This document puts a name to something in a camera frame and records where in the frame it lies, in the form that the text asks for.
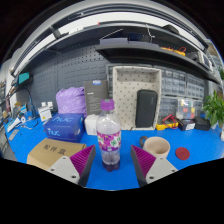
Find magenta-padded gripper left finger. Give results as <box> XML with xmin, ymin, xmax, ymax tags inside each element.
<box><xmin>47</xmin><ymin>144</ymin><xmax>97</xmax><ymax>188</ymax></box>

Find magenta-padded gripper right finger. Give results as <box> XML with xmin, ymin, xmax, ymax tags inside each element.
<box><xmin>130</xmin><ymin>145</ymin><xmax>178</xmax><ymax>188</ymax></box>

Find clear bottle with purple cap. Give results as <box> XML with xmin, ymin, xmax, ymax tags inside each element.
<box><xmin>95</xmin><ymin>98</ymin><xmax>123</xmax><ymax>173</ymax></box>

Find beige ceramic cup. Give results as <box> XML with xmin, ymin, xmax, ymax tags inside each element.
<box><xmin>143</xmin><ymin>136</ymin><xmax>172</xmax><ymax>160</ymax></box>

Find black tape roll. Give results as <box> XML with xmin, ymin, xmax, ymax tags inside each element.
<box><xmin>139</xmin><ymin>135</ymin><xmax>150</xmax><ymax>148</ymax></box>

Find brown cardboard box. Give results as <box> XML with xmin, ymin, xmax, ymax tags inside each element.
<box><xmin>26</xmin><ymin>137</ymin><xmax>88</xmax><ymax>171</ymax></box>

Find flat round red coaster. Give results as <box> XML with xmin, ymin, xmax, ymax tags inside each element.
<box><xmin>175</xmin><ymin>146</ymin><xmax>191</xmax><ymax>161</ymax></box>

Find blue product box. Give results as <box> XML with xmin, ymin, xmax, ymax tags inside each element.
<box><xmin>43</xmin><ymin>112</ymin><xmax>86</xmax><ymax>144</ymax></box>

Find small white box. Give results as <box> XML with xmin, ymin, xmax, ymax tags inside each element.
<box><xmin>84</xmin><ymin>114</ymin><xmax>101</xmax><ymax>136</ymax></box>

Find yellow multimeter with red leads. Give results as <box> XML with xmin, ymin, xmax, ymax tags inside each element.
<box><xmin>155</xmin><ymin>113</ymin><xmax>180</xmax><ymax>131</ymax></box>

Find black box with white label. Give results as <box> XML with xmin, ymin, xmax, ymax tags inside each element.
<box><xmin>177</xmin><ymin>118</ymin><xmax>197</xmax><ymax>132</ymax></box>

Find small white card sign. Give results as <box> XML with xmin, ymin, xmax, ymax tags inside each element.
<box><xmin>37</xmin><ymin>105</ymin><xmax>53</xmax><ymax>123</ymax></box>

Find purple plastic bag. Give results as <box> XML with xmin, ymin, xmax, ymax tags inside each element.
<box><xmin>55</xmin><ymin>86</ymin><xmax>88</xmax><ymax>118</ymax></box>

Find clear organizer box, coloured parts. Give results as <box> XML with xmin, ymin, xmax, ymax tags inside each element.
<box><xmin>175</xmin><ymin>97</ymin><xmax>196</xmax><ymax>121</ymax></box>

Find flat black box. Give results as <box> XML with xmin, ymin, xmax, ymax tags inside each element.
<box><xmin>194</xmin><ymin>115</ymin><xmax>212</xmax><ymax>132</ymax></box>

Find dark grey upright box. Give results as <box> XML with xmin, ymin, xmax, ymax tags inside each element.
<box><xmin>83</xmin><ymin>79</ymin><xmax>110</xmax><ymax>116</ymax></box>

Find white dotted storage bin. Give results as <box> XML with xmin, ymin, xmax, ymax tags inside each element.
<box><xmin>112</xmin><ymin>65</ymin><xmax>163</xmax><ymax>132</ymax></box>

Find grey small-parts drawer cabinet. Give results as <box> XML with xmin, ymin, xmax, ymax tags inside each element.
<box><xmin>184</xmin><ymin>72</ymin><xmax>206</xmax><ymax>108</ymax></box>
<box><xmin>105</xmin><ymin>63</ymin><xmax>188</xmax><ymax>123</ymax></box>

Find green potted plant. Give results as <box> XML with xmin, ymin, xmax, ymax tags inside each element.
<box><xmin>201</xmin><ymin>90</ymin><xmax>224</xmax><ymax>130</ymax></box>

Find teal box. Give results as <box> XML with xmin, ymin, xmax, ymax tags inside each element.
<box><xmin>17</xmin><ymin>72</ymin><xmax>31</xmax><ymax>85</ymax></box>

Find dark overhead shelf unit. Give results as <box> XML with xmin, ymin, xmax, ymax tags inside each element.
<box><xmin>9</xmin><ymin>6</ymin><xmax>222</xmax><ymax>85</ymax></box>

